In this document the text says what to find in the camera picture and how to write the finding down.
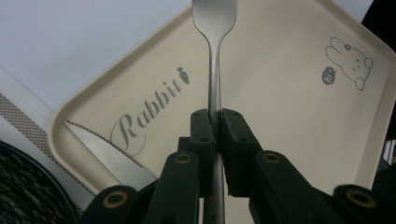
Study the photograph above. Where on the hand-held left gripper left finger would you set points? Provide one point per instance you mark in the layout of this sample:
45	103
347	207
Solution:
200	146

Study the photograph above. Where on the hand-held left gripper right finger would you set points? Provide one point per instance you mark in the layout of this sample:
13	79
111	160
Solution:
238	149

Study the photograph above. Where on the beige tray with rabbit print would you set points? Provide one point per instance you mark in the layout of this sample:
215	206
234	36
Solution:
280	124

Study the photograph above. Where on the silver serrated knife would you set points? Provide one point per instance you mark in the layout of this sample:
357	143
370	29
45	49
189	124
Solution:
112	155

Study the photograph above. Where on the silver fork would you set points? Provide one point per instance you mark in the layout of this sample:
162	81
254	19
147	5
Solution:
214	37

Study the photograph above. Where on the black woven round plate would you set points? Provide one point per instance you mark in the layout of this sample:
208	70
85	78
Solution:
28	189

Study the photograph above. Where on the grey striped placemat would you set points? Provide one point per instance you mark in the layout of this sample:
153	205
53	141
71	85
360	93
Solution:
18	115

